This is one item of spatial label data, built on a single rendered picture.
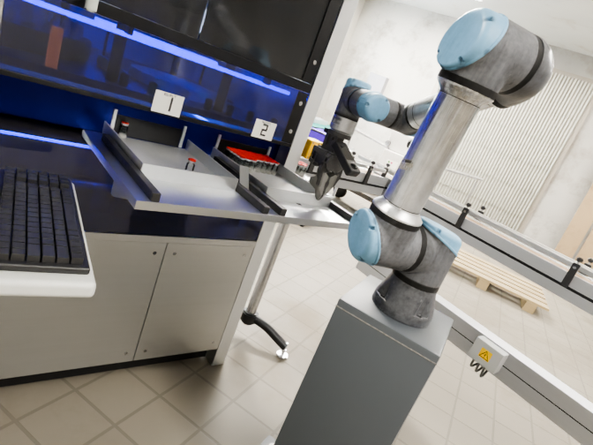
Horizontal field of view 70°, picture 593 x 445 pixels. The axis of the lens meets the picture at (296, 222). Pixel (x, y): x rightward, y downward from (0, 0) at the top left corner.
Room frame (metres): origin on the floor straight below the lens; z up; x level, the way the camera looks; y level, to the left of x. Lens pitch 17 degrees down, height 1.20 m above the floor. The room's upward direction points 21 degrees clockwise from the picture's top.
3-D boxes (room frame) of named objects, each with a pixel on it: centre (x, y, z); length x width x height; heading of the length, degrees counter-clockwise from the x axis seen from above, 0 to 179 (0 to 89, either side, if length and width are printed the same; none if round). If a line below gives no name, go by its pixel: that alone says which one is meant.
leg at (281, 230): (1.83, 0.05, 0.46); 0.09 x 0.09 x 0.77; 44
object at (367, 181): (1.93, -0.06, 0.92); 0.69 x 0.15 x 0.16; 134
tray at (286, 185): (1.36, 0.13, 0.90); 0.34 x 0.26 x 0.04; 45
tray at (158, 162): (1.14, 0.40, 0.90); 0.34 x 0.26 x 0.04; 44
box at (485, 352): (1.56, -0.90, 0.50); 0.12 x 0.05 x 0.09; 44
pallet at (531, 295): (4.48, -2.10, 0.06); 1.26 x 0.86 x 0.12; 68
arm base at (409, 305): (0.98, -0.32, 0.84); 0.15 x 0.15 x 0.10
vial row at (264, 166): (1.42, 0.20, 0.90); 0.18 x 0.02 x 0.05; 135
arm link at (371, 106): (1.21, -0.08, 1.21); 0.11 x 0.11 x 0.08; 25
